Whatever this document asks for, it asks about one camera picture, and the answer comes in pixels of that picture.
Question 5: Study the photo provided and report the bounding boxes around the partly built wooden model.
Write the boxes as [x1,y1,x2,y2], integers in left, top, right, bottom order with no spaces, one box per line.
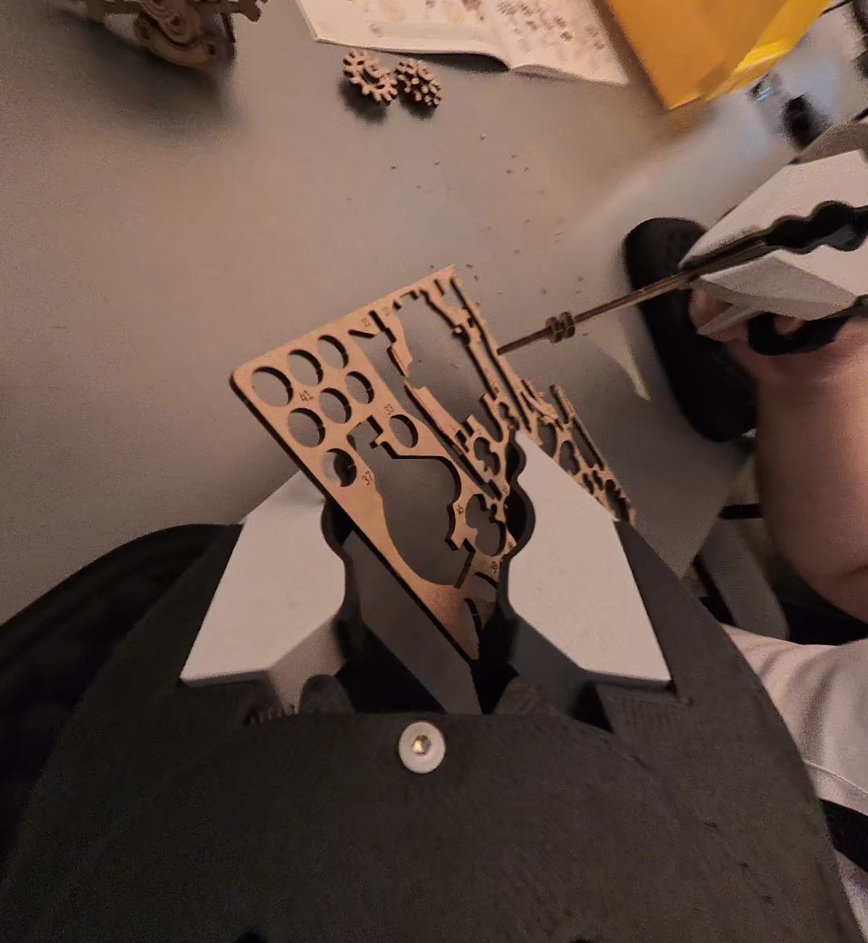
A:
[73,0,265,69]

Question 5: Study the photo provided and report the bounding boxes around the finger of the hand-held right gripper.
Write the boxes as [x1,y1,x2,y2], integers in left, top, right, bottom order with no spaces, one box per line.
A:
[686,234,868,330]
[678,149,868,268]

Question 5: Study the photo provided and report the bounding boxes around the thin wooden stick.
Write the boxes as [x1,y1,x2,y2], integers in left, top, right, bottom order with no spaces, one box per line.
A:
[496,283,700,355]

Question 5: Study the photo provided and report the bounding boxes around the flat wooden gear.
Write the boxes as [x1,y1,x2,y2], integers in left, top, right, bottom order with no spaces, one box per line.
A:
[393,59,444,108]

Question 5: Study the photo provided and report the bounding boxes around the open instruction booklet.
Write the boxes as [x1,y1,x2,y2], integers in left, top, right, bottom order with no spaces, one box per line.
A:
[294,0,630,85]

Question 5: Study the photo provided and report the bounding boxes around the thick wooden gear with hub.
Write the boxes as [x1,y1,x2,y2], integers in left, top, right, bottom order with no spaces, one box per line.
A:
[343,50,398,104]

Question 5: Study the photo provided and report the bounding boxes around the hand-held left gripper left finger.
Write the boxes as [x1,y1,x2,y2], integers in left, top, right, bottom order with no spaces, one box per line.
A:
[181,471,354,692]

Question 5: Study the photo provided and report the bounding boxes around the laser-cut wooden parts sheet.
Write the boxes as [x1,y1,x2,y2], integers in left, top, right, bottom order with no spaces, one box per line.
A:
[231,267,635,660]

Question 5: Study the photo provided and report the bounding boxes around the black mesh wrist pad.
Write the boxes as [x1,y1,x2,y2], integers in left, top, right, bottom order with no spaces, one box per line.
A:
[624,217,759,443]

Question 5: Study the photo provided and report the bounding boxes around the person's right hand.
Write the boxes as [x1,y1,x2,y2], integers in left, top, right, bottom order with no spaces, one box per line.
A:
[688,293,868,393]

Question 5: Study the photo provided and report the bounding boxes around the person's right forearm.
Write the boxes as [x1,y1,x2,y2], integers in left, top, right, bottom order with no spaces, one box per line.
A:
[754,332,868,636]

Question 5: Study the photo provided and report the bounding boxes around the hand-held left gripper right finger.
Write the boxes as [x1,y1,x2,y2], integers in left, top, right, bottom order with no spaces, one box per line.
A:
[504,435,676,692]

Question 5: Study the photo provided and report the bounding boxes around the yellow stacked storage bins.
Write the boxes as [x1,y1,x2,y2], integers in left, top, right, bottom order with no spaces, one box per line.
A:
[603,0,833,111]

